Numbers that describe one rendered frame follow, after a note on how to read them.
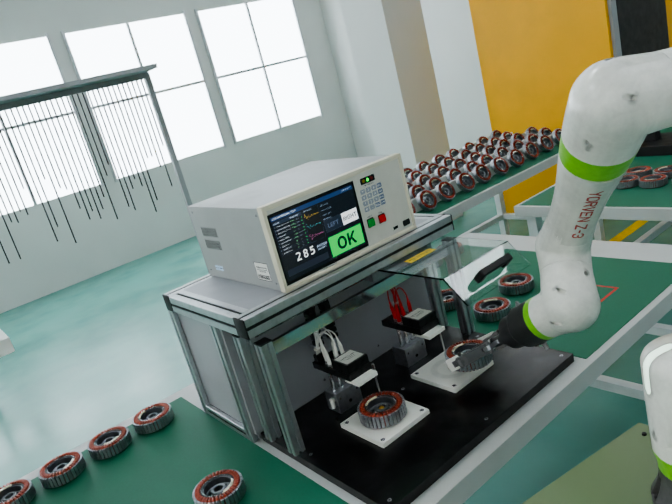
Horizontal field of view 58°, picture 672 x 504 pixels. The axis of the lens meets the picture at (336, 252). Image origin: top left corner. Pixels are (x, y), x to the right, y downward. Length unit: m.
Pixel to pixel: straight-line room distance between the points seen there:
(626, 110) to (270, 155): 7.94
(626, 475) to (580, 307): 0.30
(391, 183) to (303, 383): 0.56
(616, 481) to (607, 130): 0.54
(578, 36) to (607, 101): 3.93
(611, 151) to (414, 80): 4.49
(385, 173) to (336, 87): 7.99
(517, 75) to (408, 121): 0.94
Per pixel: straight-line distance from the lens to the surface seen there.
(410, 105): 5.34
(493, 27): 5.22
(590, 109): 0.93
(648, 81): 0.95
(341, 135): 9.48
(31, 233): 7.56
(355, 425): 1.46
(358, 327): 1.68
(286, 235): 1.36
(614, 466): 1.14
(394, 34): 5.32
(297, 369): 1.59
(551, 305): 1.23
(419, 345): 1.67
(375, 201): 1.52
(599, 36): 4.77
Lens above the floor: 1.56
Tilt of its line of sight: 16 degrees down
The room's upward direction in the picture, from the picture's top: 15 degrees counter-clockwise
